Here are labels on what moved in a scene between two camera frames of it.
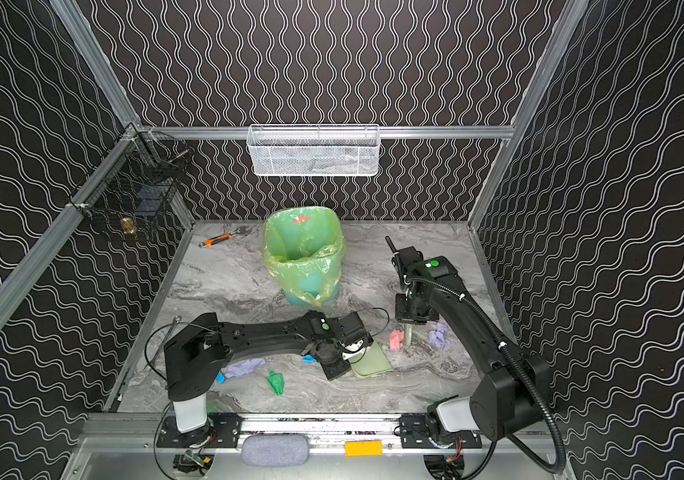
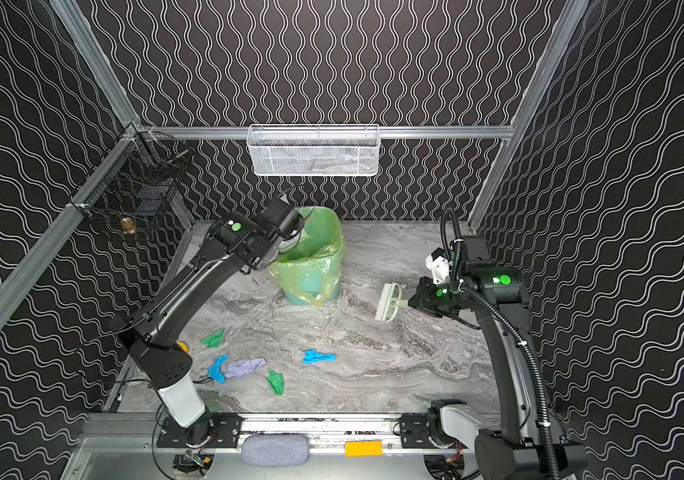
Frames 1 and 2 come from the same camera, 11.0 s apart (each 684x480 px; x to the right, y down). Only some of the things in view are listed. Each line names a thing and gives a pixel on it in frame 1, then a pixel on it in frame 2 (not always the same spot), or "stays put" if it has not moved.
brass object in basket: [128, 225] stays put
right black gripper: [416, 318] to [418, 297]
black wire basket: [133, 191] stays put
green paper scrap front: [277, 382] stays put
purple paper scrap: [243, 367] stays put
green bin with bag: [304, 247] stays put
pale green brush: [408, 334] to [389, 302]
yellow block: [363, 448] stays put
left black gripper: [335, 365] to [290, 222]
